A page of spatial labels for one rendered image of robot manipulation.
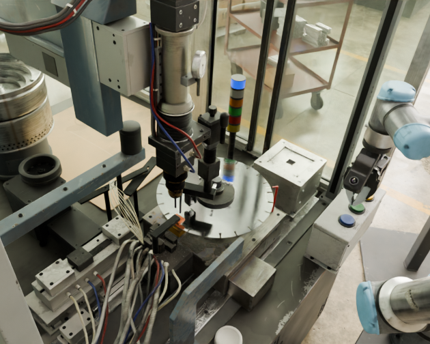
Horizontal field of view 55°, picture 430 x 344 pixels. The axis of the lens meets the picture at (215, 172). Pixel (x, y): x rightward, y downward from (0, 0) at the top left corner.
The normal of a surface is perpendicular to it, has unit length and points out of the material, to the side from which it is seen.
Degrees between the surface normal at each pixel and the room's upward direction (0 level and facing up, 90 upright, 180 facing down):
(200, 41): 90
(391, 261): 0
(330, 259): 90
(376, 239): 0
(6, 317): 90
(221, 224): 0
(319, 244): 90
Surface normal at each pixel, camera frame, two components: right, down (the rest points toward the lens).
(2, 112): 0.46, 0.59
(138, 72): 0.78, 0.43
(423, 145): 0.08, 0.65
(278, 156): 0.06, -0.76
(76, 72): -0.62, 0.47
